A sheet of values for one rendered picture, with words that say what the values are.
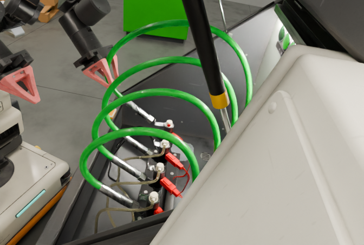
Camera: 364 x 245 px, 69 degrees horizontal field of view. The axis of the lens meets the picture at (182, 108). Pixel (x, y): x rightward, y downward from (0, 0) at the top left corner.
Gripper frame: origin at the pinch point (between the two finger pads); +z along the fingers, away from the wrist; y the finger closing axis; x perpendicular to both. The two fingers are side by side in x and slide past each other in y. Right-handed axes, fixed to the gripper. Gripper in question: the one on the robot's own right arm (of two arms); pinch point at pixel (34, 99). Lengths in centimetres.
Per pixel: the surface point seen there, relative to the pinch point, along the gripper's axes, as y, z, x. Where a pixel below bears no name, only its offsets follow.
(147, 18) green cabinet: -148, -25, 310
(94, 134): 8.7, 13.2, -0.7
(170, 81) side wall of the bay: -1, 21, 49
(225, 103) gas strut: 43.6, 14.4, -10.7
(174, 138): 28.6, 19.3, -3.9
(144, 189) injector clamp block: -1.9, 36.2, 7.7
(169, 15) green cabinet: -122, -10, 320
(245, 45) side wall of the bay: 29, 24, 54
